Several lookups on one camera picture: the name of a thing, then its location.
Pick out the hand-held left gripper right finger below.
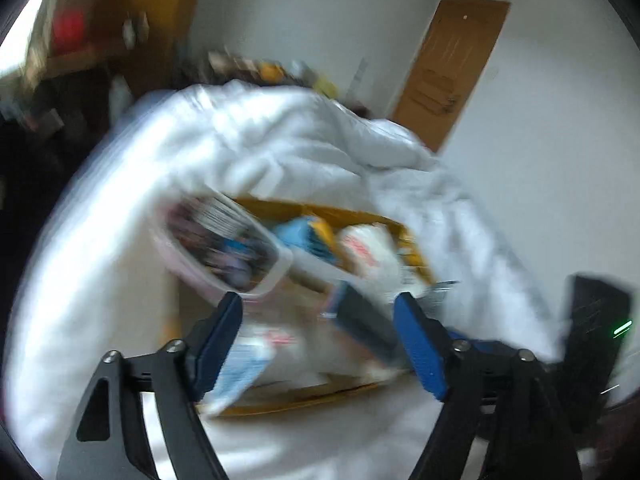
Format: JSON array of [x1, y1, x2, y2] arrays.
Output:
[[393, 292, 583, 480]]

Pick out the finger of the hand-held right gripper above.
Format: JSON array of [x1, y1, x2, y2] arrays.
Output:
[[332, 282, 406, 366]]

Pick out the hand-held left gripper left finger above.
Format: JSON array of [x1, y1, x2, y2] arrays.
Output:
[[56, 291, 244, 480]]

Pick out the white packet with red print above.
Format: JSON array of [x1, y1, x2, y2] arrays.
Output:
[[339, 224, 401, 281], [205, 322, 306, 413]]

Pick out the clear plastic container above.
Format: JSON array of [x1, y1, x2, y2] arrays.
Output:
[[152, 194, 293, 297]]

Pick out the yellow taped cardboard box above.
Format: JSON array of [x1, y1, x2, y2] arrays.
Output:
[[162, 197, 436, 416]]

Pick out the blue and yellow soft item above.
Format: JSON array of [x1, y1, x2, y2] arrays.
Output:
[[274, 216, 337, 263]]

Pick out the white duvet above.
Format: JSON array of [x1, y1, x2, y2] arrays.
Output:
[[0, 80, 571, 480]]

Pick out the wooden door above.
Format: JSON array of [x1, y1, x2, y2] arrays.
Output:
[[392, 0, 512, 153]]

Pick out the bedside clutter pile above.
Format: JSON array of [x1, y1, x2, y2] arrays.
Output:
[[200, 50, 341, 98]]

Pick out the white bottle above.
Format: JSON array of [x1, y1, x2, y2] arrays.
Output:
[[107, 75, 133, 111]]

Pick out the wooden shelf unit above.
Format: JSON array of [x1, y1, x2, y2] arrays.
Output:
[[25, 0, 211, 96]]

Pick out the red container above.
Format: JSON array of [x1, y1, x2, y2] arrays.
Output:
[[52, 10, 86, 53]]

